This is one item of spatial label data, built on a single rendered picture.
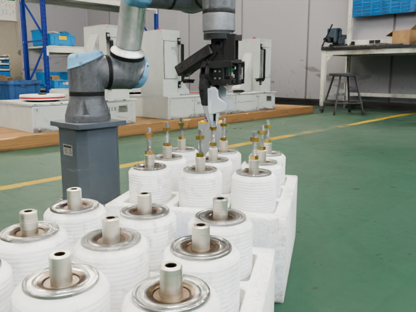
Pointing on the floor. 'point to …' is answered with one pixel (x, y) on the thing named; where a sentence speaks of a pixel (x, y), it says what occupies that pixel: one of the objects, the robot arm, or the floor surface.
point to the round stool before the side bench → (347, 90)
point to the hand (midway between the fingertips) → (210, 119)
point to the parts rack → (61, 46)
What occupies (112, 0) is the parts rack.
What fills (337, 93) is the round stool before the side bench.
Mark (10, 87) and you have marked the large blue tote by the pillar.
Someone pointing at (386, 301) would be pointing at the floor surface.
